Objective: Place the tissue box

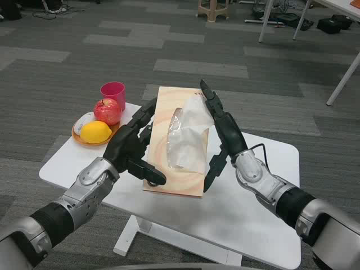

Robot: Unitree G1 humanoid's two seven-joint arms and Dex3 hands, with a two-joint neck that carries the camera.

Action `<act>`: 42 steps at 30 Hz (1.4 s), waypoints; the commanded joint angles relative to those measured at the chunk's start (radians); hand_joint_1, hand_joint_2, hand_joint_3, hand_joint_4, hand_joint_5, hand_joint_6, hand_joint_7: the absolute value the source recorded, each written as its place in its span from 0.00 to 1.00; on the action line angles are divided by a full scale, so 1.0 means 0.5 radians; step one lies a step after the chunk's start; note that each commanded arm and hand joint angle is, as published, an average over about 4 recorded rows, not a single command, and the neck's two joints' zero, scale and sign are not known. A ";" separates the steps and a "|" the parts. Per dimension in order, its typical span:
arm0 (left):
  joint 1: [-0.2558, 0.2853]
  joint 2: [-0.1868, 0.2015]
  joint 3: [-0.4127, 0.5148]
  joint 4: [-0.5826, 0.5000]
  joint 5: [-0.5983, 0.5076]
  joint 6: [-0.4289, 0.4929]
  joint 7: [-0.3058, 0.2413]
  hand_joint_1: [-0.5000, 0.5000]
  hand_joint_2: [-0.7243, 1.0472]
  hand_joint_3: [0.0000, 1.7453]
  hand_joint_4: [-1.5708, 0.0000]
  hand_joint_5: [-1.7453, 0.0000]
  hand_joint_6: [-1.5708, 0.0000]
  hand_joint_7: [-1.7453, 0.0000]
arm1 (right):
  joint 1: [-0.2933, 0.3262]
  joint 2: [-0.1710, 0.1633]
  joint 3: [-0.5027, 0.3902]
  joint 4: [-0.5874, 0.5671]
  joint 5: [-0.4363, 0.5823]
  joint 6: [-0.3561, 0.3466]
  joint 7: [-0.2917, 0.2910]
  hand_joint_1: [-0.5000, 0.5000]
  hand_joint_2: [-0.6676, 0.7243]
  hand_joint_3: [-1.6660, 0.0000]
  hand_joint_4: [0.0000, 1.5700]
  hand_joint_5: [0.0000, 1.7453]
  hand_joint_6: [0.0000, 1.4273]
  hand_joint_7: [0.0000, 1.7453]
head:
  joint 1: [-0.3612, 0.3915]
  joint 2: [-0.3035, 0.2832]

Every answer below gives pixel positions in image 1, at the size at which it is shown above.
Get white desk with legs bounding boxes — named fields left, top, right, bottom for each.
left=258, top=0, right=360, bottom=43

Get red apple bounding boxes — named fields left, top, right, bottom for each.
left=93, top=98, right=123, bottom=127

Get white slanted desk leg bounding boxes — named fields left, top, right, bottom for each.
left=326, top=52, right=360, bottom=106

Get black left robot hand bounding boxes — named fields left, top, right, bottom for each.
left=103, top=97, right=167, bottom=187

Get black floor cables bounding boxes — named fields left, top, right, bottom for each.
left=32, top=4, right=85, bottom=18

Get black square bag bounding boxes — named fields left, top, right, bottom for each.
left=317, top=14, right=354, bottom=35

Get silver robot chest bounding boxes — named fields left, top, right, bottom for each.
left=106, top=263, right=226, bottom=270

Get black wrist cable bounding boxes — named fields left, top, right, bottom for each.
left=247, top=143, right=272, bottom=173

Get pink plastic cup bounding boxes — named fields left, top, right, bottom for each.
left=100, top=81, right=126, bottom=112

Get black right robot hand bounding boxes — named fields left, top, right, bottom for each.
left=200, top=79, right=249, bottom=194

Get white table base frame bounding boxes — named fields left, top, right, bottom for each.
left=113, top=215, right=242, bottom=267

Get yellow lemon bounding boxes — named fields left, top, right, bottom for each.
left=80, top=121, right=113, bottom=144

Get black flat bag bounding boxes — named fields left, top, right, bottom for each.
left=277, top=12, right=314, bottom=32

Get orange round plate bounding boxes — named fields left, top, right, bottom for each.
left=71, top=112, right=123, bottom=147

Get beige swirl tissue box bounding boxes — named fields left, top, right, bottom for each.
left=142, top=86, right=214, bottom=199

